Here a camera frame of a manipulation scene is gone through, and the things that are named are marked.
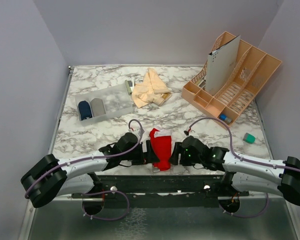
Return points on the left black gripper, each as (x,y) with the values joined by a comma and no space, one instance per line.
(149,156)

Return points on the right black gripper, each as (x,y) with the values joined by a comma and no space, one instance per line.
(178,148)

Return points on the red boxer underwear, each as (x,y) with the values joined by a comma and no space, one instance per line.
(161,142)

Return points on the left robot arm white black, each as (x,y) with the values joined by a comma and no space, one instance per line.
(52,177)

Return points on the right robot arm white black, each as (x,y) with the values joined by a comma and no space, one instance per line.
(278,177)

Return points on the beige underwear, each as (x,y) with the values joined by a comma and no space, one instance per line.
(151,90)

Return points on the grey rolled underwear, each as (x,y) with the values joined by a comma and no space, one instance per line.
(97,107)

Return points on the navy rolled underwear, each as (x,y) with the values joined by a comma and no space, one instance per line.
(84,110)

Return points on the blue capped small bottle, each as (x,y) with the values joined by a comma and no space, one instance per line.
(225,118)

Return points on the green grey eraser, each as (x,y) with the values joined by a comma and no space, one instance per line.
(248,138)

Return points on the clear plastic storage box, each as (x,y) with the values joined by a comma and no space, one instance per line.
(116,100)

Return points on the white folder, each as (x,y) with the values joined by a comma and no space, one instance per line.
(220,64)

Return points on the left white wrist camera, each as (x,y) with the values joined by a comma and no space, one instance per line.
(138,132)

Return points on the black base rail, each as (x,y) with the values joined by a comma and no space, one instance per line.
(160,191)

